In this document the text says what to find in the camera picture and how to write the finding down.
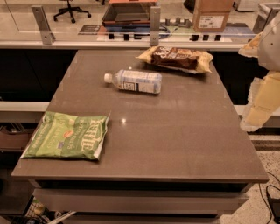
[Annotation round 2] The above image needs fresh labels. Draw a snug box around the green kettle chips bag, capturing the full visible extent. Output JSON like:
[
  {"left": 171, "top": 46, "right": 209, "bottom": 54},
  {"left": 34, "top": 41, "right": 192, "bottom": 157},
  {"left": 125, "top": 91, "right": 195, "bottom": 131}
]
[{"left": 22, "top": 111, "right": 109, "bottom": 160}]

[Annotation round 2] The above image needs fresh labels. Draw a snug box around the brown yellow snack bag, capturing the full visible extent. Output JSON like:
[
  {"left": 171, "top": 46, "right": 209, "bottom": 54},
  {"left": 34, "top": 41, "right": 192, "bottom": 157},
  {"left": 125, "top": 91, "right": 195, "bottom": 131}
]
[{"left": 137, "top": 46, "right": 213, "bottom": 74}]

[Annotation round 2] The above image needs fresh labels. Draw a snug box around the clear plastic water bottle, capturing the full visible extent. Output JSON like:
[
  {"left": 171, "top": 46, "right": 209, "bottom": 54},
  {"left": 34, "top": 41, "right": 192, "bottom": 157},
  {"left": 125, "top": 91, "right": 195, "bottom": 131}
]
[{"left": 104, "top": 70, "right": 162, "bottom": 95}]

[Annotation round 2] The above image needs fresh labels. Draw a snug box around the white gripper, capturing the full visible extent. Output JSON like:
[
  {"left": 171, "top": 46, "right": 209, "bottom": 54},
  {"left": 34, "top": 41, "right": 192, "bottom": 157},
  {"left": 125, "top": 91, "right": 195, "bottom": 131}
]
[{"left": 238, "top": 13, "right": 280, "bottom": 132}]

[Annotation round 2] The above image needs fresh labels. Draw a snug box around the cardboard box with label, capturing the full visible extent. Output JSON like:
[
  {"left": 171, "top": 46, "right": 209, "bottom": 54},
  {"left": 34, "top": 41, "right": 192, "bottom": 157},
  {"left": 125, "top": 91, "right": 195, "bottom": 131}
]
[{"left": 192, "top": 0, "right": 234, "bottom": 32}]

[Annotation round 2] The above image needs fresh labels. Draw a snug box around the wire basket under table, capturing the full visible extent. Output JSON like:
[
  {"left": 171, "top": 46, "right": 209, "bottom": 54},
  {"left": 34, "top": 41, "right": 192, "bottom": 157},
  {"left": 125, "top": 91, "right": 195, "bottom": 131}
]
[{"left": 24, "top": 198, "right": 75, "bottom": 224}]

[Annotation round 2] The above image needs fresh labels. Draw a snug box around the middle metal glass bracket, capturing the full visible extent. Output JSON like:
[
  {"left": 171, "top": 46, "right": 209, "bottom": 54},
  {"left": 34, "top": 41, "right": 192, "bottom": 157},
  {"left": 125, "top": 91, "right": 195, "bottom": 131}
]
[{"left": 150, "top": 6, "right": 161, "bottom": 46}]

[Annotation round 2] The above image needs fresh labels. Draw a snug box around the metal glass bracket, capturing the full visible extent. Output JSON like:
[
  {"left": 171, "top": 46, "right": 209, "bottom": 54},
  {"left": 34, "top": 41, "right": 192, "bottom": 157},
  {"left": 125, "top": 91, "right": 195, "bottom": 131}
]
[
  {"left": 253, "top": 2, "right": 280, "bottom": 34},
  {"left": 31, "top": 5, "right": 55, "bottom": 46},
  {"left": 150, "top": 6, "right": 161, "bottom": 46}
]

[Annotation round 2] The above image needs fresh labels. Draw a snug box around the orange grey bin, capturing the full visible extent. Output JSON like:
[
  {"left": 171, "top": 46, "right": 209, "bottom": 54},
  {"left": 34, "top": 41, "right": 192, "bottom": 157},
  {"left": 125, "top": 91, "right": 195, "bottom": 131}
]
[{"left": 102, "top": 0, "right": 158, "bottom": 25}]

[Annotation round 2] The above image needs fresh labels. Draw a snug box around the black power adapter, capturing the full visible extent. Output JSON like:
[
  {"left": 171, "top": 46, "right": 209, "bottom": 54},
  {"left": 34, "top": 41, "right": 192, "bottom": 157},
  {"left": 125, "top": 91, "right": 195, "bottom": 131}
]
[{"left": 266, "top": 185, "right": 280, "bottom": 224}]

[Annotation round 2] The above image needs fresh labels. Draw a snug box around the left metal glass bracket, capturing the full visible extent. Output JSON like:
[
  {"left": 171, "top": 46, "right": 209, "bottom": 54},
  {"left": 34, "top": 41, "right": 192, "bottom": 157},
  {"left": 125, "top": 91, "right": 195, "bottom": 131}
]
[{"left": 31, "top": 5, "right": 55, "bottom": 46}]

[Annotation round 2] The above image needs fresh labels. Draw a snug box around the black office chair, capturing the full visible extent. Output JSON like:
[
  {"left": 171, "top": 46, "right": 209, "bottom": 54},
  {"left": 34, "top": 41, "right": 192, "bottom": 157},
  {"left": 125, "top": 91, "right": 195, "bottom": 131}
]
[{"left": 53, "top": 0, "right": 91, "bottom": 24}]

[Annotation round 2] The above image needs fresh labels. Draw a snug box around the right metal glass bracket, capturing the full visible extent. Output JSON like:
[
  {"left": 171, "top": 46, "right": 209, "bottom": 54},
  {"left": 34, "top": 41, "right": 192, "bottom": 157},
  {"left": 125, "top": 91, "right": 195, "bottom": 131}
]
[{"left": 253, "top": 2, "right": 280, "bottom": 34}]

